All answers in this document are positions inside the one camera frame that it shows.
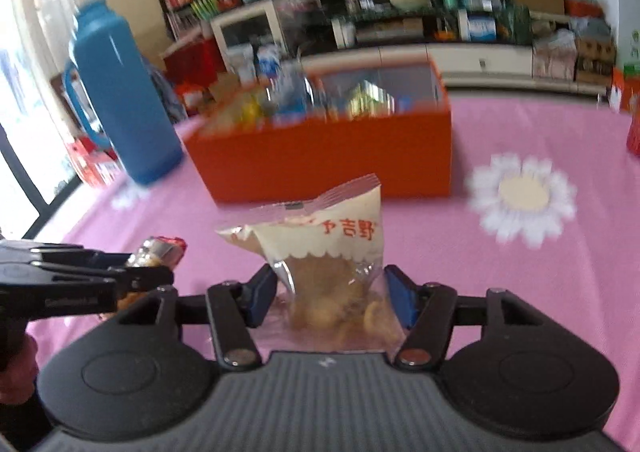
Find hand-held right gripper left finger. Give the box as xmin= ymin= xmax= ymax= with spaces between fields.
xmin=112 ymin=264 xmax=278 ymax=370

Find blue snack packet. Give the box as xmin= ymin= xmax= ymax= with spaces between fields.
xmin=272 ymin=64 xmax=313 ymax=120

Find green snack packet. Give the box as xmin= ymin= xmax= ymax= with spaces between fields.
xmin=347 ymin=82 xmax=401 ymax=117

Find red soda can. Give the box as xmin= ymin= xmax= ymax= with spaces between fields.
xmin=626 ymin=106 xmax=640 ymax=155

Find beige standing air conditioner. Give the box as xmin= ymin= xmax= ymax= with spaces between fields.
xmin=97 ymin=0 xmax=171 ymax=67

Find red gift boxes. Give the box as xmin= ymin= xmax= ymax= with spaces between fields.
xmin=65 ymin=137 xmax=123 ymax=187

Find orange bag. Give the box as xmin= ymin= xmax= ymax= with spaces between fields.
xmin=607 ymin=66 xmax=640 ymax=112

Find orange cardboard box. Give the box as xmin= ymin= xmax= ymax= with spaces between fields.
xmin=182 ymin=56 xmax=453 ymax=205

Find red peanut packet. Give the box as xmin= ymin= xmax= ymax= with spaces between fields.
xmin=102 ymin=237 xmax=188 ymax=320

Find white television cabinet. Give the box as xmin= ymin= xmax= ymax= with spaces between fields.
xmin=330 ymin=12 xmax=616 ymax=92

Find blue white bag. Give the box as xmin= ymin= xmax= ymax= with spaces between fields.
xmin=255 ymin=44 xmax=283 ymax=80

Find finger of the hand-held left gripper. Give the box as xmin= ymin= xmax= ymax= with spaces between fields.
xmin=37 ymin=264 xmax=176 ymax=293
xmin=0 ymin=242 xmax=136 ymax=269

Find blue thermos flask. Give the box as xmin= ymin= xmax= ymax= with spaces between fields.
xmin=62 ymin=0 xmax=185 ymax=185

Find person's left hand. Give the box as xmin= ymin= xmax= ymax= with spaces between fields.
xmin=0 ymin=332 xmax=40 ymax=405

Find clear fried snack bag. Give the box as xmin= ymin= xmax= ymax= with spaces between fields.
xmin=215 ymin=174 xmax=406 ymax=353

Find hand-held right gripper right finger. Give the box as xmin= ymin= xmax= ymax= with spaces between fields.
xmin=382 ymin=266 xmax=538 ymax=370

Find small white cabinet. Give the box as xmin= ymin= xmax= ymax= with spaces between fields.
xmin=210 ymin=0 xmax=291 ymax=77

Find yellow snack packet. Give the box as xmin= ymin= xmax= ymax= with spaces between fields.
xmin=220 ymin=92 xmax=266 ymax=130

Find pink floral tablecloth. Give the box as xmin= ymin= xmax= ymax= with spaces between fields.
xmin=25 ymin=92 xmax=640 ymax=448

